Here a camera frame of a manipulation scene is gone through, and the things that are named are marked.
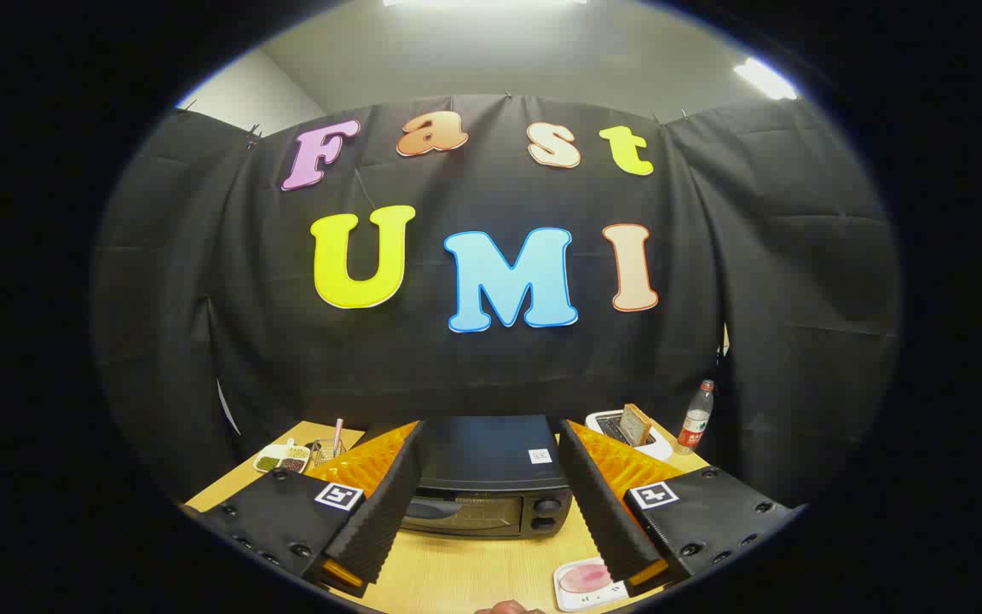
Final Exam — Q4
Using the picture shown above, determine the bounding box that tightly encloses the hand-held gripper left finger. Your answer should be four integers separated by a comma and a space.
193, 420, 425, 598

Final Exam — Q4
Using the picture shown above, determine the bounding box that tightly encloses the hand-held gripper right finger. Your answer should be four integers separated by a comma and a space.
559, 418, 799, 598

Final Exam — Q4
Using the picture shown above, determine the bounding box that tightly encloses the pink round ham slice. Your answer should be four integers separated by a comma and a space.
558, 563, 613, 595

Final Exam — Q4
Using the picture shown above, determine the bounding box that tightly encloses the white square plate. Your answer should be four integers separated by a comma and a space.
553, 556, 633, 612

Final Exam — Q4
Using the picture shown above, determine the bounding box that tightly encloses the black toaster oven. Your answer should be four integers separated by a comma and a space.
389, 415, 575, 538

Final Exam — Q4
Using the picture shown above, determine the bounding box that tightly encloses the white pop-up toaster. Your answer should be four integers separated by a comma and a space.
585, 409, 675, 462

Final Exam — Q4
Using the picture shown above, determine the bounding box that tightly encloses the brown bread slice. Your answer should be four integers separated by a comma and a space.
621, 403, 654, 446

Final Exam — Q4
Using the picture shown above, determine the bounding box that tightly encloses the white divided dish of beans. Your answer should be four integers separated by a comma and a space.
254, 439, 313, 475

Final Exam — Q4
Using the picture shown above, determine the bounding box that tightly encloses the clear water bottle red label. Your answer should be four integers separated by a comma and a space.
677, 379, 715, 454

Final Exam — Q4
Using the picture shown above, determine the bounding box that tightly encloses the ceiling light panel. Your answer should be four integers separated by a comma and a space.
734, 57, 799, 101

